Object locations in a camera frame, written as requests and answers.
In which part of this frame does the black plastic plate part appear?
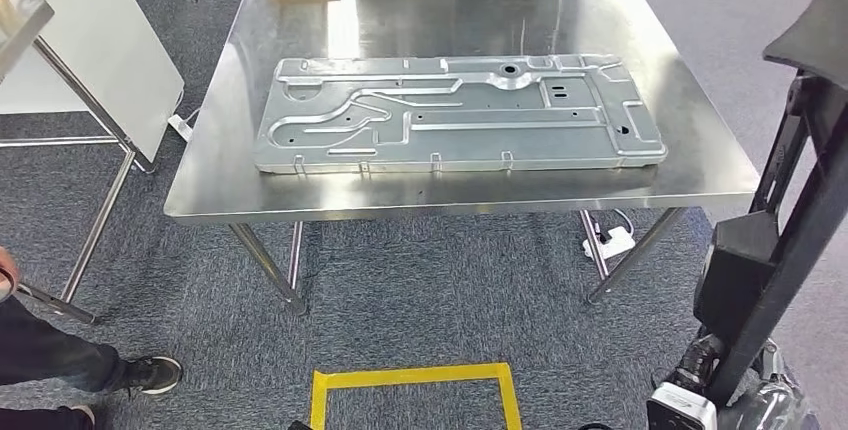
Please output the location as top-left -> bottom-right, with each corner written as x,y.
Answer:
693,0 -> 848,408

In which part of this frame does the person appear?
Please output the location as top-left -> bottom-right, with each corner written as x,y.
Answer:
0,246 -> 183,430

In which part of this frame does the steel side table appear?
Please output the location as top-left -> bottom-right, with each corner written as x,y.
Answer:
0,0 -> 160,326

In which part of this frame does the white panel board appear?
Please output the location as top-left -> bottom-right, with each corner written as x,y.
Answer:
0,0 -> 185,165

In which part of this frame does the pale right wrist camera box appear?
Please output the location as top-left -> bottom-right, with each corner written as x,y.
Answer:
645,381 -> 719,430

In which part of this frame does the white power cable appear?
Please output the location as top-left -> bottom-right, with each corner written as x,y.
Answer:
175,90 -> 201,125

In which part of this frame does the steel workbench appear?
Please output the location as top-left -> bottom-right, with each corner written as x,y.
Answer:
163,0 -> 762,316

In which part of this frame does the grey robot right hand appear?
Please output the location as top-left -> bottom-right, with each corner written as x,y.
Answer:
675,332 -> 823,430

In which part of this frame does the white power strip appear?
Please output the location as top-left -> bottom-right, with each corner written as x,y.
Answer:
582,226 -> 637,261
167,114 -> 195,143

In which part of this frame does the stamped metal plate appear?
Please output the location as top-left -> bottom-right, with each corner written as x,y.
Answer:
252,53 -> 669,177

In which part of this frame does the yellow floor tape square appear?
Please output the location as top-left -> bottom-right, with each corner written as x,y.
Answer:
309,362 -> 525,430

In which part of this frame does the person's left hand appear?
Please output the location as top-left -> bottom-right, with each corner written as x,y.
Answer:
0,246 -> 21,304

